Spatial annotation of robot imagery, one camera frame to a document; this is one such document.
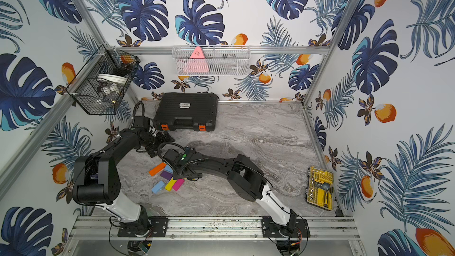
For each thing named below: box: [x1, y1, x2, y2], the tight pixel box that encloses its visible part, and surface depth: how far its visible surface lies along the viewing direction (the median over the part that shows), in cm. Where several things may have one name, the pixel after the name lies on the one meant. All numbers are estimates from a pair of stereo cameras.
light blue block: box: [151, 180, 166, 195], surface depth 87 cm
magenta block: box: [171, 178, 185, 192], surface depth 87 cm
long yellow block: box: [164, 177, 178, 192], surface depth 87 cm
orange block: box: [148, 162, 168, 177], surface depth 92 cm
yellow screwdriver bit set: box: [306, 165, 334, 211], surface depth 83 cm
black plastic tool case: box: [152, 92, 219, 132], surface depth 111 cm
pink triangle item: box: [183, 46, 210, 74], surface depth 92 cm
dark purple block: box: [159, 170, 173, 181], surface depth 91 cm
